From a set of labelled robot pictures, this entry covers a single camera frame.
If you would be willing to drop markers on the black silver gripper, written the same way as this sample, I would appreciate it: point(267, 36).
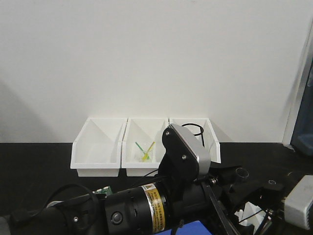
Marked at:
point(186, 165)

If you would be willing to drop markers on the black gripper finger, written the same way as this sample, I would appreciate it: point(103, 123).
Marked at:
point(265, 196)

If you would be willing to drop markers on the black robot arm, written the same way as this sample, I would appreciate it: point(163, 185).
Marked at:
point(140, 210)

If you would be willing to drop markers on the white test tube rack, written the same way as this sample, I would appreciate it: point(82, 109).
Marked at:
point(249, 213)

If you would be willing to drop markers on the grey pegboard drying rack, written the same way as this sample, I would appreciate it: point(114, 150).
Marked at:
point(302, 138)

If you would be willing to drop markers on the right white storage bin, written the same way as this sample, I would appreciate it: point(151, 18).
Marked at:
point(210, 139)

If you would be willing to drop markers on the white storage bin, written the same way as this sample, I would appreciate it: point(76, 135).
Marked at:
point(96, 151)
point(144, 131)
point(210, 139)

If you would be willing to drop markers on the yellow green plastic sticks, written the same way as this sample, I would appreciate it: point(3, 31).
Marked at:
point(144, 155)

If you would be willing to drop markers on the middle white storage bin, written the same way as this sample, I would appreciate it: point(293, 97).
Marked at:
point(144, 131)

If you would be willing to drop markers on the blue plastic tray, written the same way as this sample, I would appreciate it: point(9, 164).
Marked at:
point(193, 228)

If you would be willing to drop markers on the left white storage bin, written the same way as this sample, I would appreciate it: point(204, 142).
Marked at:
point(96, 151)

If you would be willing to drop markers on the grey camera box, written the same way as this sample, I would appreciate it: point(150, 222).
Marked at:
point(298, 205)

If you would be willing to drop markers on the black wire tripod stand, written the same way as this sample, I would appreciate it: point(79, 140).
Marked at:
point(197, 134)

